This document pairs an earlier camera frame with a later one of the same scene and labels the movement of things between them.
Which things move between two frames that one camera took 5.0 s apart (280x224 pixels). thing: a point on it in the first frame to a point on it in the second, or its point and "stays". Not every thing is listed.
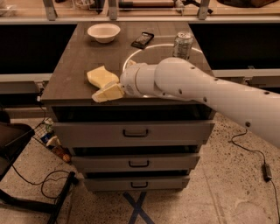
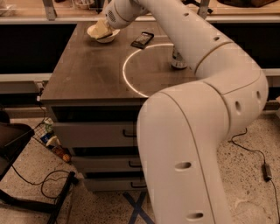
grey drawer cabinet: [132, 143] stays
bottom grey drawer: [136, 183] stays
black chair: [13, 138] stays
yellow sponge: [101, 77] to [91, 31]
